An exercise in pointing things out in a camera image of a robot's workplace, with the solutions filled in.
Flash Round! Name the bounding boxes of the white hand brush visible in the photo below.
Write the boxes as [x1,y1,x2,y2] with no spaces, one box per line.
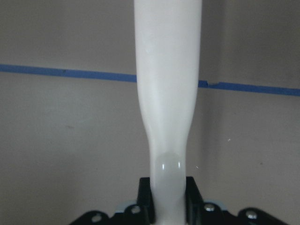
[134,0,202,225]

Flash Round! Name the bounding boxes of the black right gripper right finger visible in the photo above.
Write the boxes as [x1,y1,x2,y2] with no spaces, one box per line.
[186,177,286,225]

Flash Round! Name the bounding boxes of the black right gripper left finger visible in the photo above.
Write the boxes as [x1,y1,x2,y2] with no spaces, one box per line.
[71,177,155,225]

